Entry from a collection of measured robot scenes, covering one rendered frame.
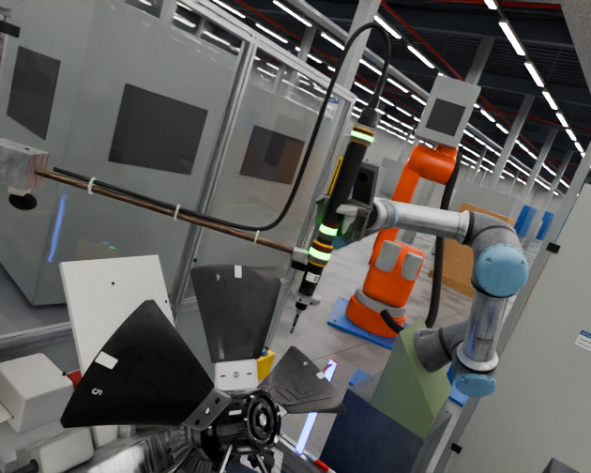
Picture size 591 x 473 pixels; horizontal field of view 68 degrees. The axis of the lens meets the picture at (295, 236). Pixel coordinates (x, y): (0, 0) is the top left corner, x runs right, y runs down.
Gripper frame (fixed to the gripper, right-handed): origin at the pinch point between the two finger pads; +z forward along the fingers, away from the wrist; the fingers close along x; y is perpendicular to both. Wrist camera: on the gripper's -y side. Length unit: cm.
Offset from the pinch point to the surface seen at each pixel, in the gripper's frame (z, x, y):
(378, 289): -370, 88, 118
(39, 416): 17, 50, 76
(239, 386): 4.9, 3.6, 42.6
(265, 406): 5.3, -3.7, 42.7
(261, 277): -10.1, 15.9, 24.8
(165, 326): 24.8, 10.0, 26.9
